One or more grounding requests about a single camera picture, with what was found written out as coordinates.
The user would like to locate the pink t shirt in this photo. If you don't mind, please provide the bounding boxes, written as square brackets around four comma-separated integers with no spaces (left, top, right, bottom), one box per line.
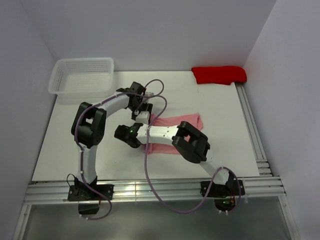
[147,113,204,155]

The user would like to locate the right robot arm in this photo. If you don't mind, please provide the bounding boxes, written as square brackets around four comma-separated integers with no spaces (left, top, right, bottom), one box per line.
[114,121,234,195]

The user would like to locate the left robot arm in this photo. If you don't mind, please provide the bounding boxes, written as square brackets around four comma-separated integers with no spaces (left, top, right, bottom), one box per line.
[71,81,154,200]

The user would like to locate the white plastic basket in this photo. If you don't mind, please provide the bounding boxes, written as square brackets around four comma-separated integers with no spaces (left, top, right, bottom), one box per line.
[48,57,117,100]

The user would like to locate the red folded t shirt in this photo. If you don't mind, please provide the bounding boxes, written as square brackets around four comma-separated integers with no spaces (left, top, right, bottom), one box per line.
[191,66,247,86]

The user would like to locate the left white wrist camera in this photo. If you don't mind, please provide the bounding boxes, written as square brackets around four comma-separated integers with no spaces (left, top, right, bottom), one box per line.
[144,91,154,98]

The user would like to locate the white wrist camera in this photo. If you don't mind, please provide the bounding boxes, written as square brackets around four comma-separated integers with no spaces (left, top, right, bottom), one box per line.
[135,111,151,125]
[144,91,154,98]

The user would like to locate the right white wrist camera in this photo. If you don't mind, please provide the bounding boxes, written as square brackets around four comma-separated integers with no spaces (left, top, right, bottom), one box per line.
[135,111,151,125]

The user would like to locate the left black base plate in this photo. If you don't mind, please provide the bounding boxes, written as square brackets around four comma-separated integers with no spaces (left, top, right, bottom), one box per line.
[67,184,114,202]

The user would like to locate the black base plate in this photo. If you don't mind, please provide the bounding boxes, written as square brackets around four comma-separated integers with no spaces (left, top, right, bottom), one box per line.
[200,179,246,198]
[67,184,114,202]

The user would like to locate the aluminium front rail frame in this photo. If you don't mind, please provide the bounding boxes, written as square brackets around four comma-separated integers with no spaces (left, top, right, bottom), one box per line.
[13,175,301,240]

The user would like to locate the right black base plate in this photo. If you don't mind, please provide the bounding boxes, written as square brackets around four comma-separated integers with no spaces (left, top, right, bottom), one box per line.
[200,179,246,198]

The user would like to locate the aluminium right side rail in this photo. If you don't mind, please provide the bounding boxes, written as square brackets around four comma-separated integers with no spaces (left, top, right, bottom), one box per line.
[235,83,273,177]

